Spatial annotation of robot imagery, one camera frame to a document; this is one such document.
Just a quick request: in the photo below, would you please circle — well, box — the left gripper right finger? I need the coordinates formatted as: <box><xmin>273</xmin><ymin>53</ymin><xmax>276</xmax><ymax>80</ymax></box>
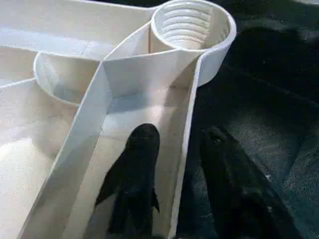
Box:
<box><xmin>199</xmin><ymin>126</ymin><xmax>305</xmax><ymax>239</ymax></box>

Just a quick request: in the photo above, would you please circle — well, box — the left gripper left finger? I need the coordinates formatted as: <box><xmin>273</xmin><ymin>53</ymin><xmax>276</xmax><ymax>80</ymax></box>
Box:
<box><xmin>95</xmin><ymin>123</ymin><xmax>161</xmax><ymax>237</ymax></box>

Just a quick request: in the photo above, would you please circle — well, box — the white plastic table top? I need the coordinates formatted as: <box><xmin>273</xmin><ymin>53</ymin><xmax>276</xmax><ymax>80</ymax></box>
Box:
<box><xmin>0</xmin><ymin>0</ymin><xmax>237</xmax><ymax>239</ymax></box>

